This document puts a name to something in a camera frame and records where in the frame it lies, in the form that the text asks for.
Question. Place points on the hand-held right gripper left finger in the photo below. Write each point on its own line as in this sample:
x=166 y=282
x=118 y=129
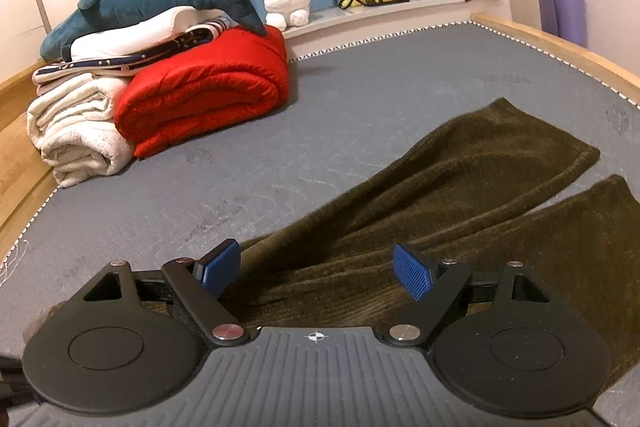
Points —
x=222 y=264

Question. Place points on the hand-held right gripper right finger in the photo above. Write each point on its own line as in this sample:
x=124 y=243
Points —
x=415 y=272

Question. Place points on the red folded quilt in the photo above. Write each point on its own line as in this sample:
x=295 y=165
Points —
x=200 y=92

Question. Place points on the grey quilted mattress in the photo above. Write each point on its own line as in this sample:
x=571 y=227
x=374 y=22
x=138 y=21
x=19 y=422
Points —
x=350 y=107

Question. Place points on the white folded blanket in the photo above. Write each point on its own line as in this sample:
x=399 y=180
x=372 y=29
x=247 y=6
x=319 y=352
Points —
x=75 y=127

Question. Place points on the navy star-print folded blanket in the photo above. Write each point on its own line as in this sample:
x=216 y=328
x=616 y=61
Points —
x=125 y=57

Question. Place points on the white pillow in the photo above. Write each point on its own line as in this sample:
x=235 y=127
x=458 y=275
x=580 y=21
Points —
x=140 y=32

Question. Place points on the white window sill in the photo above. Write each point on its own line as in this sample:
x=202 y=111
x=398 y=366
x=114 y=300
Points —
x=390 y=14

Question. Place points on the white plush toy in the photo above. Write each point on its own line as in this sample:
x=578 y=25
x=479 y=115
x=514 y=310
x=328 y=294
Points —
x=287 y=4

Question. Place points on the blue shark plush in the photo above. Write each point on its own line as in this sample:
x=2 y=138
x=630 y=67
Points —
x=140 y=4

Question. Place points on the purple yoga mat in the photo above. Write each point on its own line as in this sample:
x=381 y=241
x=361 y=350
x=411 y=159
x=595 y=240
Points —
x=562 y=12

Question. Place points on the wooden bed frame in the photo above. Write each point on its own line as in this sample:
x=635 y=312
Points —
x=20 y=147

